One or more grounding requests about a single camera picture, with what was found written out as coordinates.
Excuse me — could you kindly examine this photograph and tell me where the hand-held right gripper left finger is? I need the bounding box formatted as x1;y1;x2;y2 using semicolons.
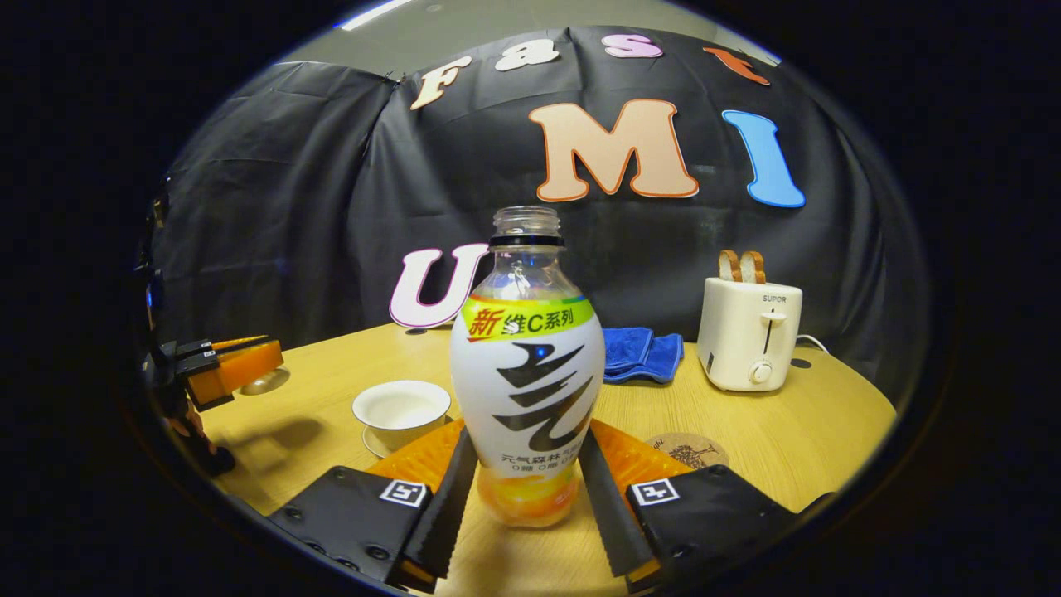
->
267;417;480;594

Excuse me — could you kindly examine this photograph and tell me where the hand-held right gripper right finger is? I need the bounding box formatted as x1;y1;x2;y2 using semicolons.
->
578;419;809;594

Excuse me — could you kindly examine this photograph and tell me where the cream teacup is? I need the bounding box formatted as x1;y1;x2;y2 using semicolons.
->
352;380;453;453

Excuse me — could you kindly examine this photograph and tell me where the round cork coaster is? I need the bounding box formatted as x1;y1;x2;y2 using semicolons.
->
645;432;730;472

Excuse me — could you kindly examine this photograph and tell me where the white orange water bottle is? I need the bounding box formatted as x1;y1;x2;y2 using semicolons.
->
450;206;606;529

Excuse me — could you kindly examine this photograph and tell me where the blue towel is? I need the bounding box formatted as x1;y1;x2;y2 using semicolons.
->
601;327;686;385

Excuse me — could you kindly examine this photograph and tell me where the black backdrop cloth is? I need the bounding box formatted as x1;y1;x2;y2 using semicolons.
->
149;25;933;391

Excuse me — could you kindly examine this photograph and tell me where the white toaster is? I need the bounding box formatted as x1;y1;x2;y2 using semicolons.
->
696;276;804;392

